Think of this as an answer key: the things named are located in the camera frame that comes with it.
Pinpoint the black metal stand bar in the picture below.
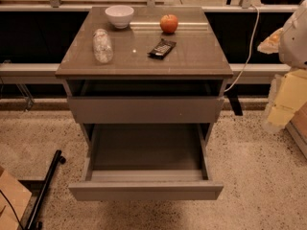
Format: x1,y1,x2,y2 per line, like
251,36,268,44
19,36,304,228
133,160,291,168
25,149,66,230

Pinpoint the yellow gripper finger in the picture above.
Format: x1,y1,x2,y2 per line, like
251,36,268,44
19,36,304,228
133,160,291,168
257,28,283,55
264,69,307,132

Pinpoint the brown drawer cabinet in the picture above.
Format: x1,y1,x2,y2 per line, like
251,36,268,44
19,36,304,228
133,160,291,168
56,8,233,151

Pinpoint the black snack bar packet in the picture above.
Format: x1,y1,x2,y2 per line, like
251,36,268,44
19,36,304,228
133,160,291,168
148,38,177,59

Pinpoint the cardboard box left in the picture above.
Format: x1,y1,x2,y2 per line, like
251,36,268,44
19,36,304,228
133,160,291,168
0,167,32,230

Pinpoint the grey open middle drawer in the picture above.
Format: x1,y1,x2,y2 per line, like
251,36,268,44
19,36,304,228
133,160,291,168
69,124,224,201

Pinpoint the red apple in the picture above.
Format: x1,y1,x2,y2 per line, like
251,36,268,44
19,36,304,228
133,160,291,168
160,14,178,34

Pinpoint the white cable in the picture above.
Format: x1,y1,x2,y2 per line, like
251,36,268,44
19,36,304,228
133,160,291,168
224,4,261,93

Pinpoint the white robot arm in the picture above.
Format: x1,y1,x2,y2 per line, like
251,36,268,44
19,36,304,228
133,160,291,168
257,0,307,133

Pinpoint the clear plastic water bottle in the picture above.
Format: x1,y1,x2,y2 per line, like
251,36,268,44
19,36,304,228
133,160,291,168
93,29,113,63

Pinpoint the grey top drawer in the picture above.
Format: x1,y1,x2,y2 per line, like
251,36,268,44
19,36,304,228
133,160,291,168
66,80,225,125

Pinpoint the white ceramic bowl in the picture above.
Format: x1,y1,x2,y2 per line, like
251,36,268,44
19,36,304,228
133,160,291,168
105,5,134,29

